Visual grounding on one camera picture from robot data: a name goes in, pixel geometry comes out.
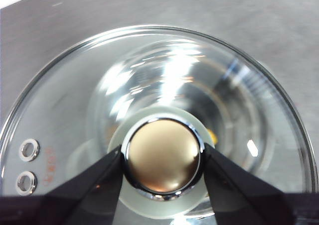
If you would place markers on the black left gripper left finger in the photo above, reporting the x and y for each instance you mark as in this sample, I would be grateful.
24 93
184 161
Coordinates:
74 205

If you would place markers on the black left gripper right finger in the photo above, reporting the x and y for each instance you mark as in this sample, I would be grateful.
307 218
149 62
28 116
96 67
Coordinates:
249 200

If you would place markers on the yellow corn cob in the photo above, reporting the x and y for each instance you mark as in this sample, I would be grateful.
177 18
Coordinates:
212 136

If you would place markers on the glass lid with green knob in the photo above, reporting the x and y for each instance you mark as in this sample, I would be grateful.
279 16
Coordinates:
162 155

